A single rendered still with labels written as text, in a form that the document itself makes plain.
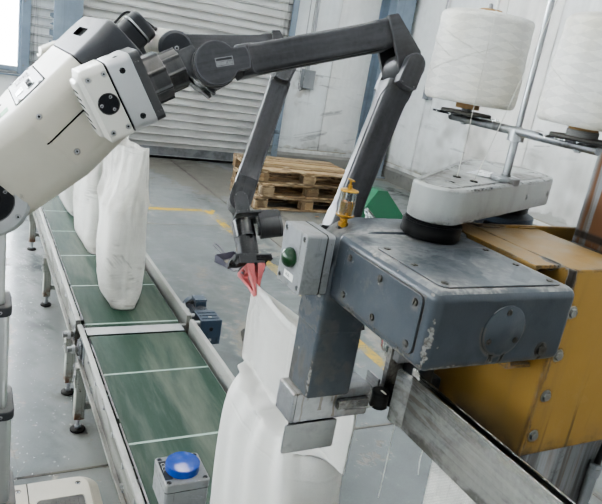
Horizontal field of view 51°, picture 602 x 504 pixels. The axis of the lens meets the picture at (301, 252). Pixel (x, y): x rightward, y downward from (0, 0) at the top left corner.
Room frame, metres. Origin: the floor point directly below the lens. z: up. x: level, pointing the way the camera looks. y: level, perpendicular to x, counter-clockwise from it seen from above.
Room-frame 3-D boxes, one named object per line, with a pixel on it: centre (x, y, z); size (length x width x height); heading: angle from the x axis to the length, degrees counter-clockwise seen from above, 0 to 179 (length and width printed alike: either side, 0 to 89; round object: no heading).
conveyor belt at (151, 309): (3.38, 1.17, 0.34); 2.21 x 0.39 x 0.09; 29
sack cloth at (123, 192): (2.75, 0.82, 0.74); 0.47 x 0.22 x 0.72; 27
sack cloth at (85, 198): (3.40, 1.18, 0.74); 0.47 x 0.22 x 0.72; 30
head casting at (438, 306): (0.85, -0.19, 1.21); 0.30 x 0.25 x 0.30; 29
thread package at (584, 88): (0.97, -0.38, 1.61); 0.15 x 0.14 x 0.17; 29
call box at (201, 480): (0.95, 0.14, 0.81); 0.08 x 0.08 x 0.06; 29
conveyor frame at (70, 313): (3.36, 1.16, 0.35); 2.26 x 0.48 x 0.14; 29
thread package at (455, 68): (1.19, -0.25, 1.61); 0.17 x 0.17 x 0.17
